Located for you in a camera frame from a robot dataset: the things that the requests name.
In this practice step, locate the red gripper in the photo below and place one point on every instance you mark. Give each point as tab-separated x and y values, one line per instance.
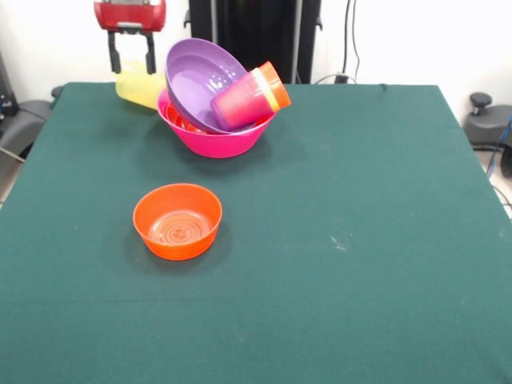
130	14

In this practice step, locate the pale yellow cup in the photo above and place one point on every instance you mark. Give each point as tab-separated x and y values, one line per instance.
136	90

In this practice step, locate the purple bowl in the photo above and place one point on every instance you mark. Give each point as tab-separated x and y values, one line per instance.
192	84

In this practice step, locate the large orange bowl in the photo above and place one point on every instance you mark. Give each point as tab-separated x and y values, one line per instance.
178	118

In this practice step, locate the purple cup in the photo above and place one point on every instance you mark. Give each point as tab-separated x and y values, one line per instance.
240	108

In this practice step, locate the large pink bowl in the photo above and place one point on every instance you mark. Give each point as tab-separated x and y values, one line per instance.
216	146

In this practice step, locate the bright yellow cup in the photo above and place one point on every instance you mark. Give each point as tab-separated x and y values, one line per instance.
269	90

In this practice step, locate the orange cup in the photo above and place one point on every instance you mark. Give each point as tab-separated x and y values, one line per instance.
278	86

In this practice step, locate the small orange bowl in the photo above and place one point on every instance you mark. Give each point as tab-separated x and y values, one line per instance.
178	246

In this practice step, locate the dark green tablecloth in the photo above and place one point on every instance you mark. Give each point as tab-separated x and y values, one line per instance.
256	320

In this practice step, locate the black pedestal foot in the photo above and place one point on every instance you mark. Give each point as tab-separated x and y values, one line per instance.
24	120
488	124

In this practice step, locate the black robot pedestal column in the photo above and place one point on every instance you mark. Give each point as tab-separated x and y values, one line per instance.
256	32

